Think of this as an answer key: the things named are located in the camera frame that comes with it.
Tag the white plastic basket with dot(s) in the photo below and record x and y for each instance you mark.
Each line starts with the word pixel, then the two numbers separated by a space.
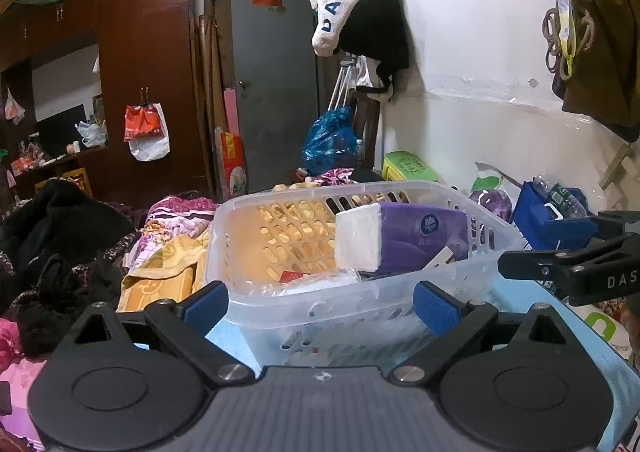
pixel 270 302

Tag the wooden wall bracket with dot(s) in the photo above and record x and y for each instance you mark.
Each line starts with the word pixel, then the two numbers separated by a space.
pixel 617 167

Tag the crumpled white plastic bag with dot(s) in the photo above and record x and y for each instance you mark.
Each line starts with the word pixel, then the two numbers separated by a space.
pixel 91 133

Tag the white tissue pack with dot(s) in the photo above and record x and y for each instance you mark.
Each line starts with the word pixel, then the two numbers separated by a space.
pixel 357 239

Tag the grey metal door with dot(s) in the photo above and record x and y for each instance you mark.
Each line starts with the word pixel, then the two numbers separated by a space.
pixel 272 92

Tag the clear plastic bottle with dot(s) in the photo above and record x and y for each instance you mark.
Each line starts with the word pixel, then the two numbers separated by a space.
pixel 565 194

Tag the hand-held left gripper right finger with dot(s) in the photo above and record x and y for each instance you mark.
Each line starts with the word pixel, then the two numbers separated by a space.
pixel 437 309

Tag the orange rice bag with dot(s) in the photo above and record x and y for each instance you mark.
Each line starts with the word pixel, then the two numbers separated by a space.
pixel 232 165

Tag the brown hanging bag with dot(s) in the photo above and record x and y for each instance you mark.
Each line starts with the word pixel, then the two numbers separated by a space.
pixel 605 42

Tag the wooden planks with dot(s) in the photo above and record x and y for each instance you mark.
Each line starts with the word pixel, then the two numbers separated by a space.
pixel 207 82

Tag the black television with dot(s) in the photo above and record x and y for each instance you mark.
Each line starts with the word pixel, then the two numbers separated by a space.
pixel 60 130

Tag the purple green snack bag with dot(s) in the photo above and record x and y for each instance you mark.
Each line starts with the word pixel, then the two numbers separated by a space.
pixel 492 192

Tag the purple tissue pack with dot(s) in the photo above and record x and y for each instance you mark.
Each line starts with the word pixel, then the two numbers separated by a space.
pixel 420 237

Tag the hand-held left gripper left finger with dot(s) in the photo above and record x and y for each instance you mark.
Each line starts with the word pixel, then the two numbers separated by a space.
pixel 206 306

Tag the blue plastic bag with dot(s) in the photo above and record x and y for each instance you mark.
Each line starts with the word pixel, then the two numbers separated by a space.
pixel 330 140

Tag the light blue blanket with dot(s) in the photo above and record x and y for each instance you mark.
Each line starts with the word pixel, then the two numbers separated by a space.
pixel 615 367

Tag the metal tripod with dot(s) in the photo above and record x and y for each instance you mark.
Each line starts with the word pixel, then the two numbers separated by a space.
pixel 342 85

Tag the small red packet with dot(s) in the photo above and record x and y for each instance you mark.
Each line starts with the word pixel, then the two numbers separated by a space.
pixel 290 276

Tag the black clothing pile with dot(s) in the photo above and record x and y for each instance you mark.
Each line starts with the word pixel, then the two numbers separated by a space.
pixel 55 242

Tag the blue shopping bag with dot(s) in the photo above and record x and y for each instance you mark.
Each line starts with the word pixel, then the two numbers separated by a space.
pixel 535 222

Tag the yellow crate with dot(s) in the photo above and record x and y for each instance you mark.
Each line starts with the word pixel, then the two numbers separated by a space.
pixel 75 182

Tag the black hanging garment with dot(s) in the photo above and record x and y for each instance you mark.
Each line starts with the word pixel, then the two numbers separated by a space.
pixel 375 37

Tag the wooden chair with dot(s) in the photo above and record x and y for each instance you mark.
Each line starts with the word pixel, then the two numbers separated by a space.
pixel 367 127

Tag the clear plastic bag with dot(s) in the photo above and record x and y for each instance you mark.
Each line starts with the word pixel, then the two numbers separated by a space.
pixel 320 279

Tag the red door label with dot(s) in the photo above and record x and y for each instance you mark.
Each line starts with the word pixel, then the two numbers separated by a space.
pixel 267 0

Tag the pink floral blanket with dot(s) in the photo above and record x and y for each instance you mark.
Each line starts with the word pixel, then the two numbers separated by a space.
pixel 20 382

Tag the hanging white plastic bag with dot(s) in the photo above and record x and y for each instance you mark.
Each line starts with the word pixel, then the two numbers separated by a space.
pixel 14 107

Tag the yellow purple floral quilt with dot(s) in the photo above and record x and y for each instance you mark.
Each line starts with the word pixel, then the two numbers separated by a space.
pixel 160 252

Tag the brown wooden wardrobe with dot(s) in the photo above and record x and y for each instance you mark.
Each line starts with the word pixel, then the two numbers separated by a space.
pixel 140 57

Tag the green box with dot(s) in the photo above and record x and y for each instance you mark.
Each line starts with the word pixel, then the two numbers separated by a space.
pixel 410 166

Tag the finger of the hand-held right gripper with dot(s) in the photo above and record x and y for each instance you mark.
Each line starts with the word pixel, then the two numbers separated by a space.
pixel 540 264
pixel 620 222

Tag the red white shopping bag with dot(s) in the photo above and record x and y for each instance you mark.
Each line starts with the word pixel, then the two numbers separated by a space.
pixel 145 130

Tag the pink board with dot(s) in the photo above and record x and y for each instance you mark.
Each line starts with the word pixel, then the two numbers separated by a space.
pixel 231 112

